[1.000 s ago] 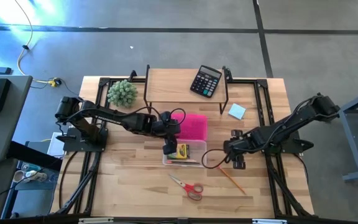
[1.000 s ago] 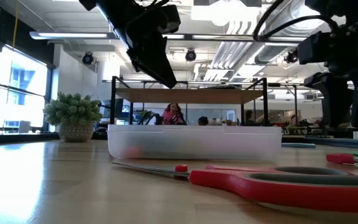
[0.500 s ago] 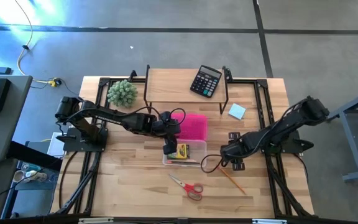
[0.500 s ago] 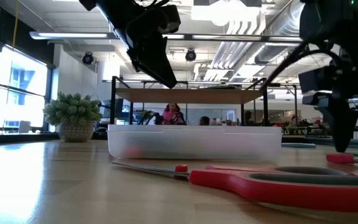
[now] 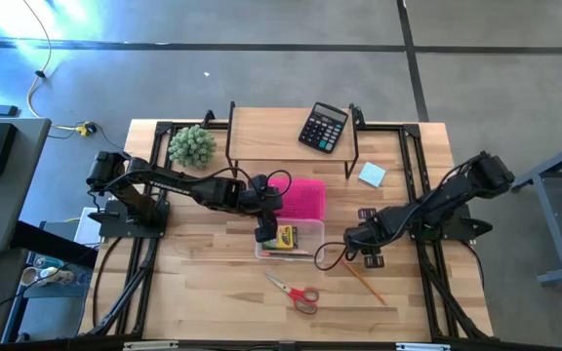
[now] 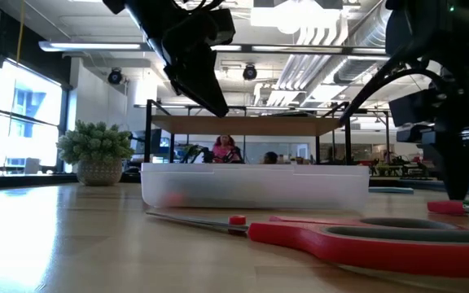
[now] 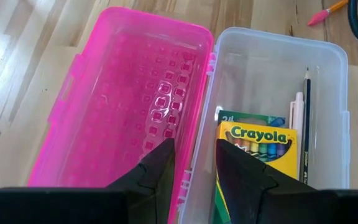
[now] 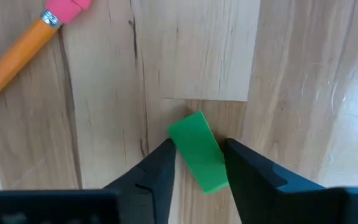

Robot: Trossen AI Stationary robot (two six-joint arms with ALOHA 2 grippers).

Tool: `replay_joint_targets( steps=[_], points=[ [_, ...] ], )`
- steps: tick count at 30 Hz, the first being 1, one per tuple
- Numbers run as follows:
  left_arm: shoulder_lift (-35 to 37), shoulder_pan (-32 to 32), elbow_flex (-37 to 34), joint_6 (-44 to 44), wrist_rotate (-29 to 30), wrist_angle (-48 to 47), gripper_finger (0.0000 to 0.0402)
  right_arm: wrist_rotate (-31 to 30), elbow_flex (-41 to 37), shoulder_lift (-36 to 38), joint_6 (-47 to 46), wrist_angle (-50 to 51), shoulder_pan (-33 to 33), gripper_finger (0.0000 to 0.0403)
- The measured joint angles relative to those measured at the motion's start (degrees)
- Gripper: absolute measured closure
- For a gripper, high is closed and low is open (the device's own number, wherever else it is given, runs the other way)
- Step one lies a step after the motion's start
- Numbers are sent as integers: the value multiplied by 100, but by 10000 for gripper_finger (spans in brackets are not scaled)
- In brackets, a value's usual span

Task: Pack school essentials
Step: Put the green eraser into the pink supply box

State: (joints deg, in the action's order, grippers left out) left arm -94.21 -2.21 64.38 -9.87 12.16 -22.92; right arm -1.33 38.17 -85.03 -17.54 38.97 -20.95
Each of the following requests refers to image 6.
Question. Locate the clear pencil box pink lid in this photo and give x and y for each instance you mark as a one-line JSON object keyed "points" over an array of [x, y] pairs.
{"points": [[259, 187]]}

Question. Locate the person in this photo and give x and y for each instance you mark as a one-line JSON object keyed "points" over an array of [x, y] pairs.
{"points": [[222, 150], [271, 158]]}

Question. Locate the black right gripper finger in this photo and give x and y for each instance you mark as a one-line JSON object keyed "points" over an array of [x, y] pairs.
{"points": [[456, 171]]}

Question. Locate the orange pencil pink eraser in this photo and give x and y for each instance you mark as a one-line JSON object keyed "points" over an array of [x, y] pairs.
{"points": [[446, 207]]}

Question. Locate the blue mat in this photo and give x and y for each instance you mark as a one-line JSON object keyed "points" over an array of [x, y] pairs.
{"points": [[391, 190]]}

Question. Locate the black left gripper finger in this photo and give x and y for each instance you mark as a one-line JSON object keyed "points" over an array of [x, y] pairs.
{"points": [[198, 81]]}

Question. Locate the black ceiling spotlight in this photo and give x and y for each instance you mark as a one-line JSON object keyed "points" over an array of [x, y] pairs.
{"points": [[249, 72], [115, 76]]}

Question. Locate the long ceiling light bar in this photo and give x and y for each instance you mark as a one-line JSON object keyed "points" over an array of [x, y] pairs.
{"points": [[92, 46]]}

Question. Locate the wooden shelf black metal frame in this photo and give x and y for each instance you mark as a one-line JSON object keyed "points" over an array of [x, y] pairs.
{"points": [[238, 125]]}

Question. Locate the green plant in patterned pot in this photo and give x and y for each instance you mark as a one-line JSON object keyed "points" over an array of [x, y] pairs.
{"points": [[96, 146]]}

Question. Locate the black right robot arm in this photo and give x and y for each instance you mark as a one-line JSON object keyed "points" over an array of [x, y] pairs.
{"points": [[422, 28]]}

